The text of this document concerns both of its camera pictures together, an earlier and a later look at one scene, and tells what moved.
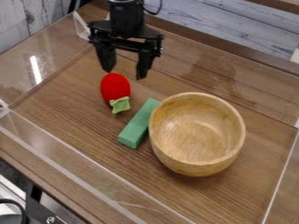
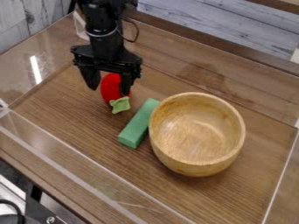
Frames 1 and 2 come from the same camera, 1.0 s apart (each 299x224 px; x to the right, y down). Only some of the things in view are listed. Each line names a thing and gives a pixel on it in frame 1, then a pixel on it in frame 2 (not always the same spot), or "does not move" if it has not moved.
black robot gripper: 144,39 → 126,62
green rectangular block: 135,129 does not move
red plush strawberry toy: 116,91 does not move
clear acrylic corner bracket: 82,28 does not move
